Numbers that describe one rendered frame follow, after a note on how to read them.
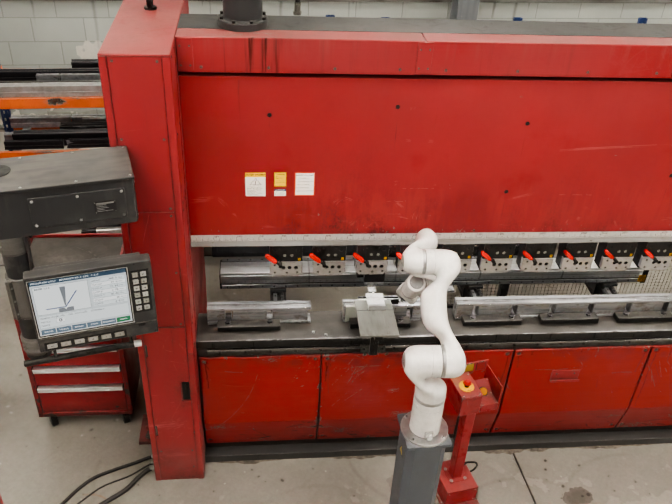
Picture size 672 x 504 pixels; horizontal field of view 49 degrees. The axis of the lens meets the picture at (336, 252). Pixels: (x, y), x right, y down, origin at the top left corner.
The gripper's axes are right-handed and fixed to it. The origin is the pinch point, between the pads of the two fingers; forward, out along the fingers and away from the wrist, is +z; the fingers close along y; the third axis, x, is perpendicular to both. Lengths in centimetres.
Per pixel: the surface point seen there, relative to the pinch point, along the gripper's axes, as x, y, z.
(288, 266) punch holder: 26, 50, -10
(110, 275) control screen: 86, 89, -69
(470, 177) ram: -48, 11, -47
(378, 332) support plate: 22.5, -1.1, -6.9
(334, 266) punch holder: 12.8, 34.0, -11.3
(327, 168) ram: -8, 59, -51
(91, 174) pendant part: 65, 110, -95
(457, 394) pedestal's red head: 19, -47, 1
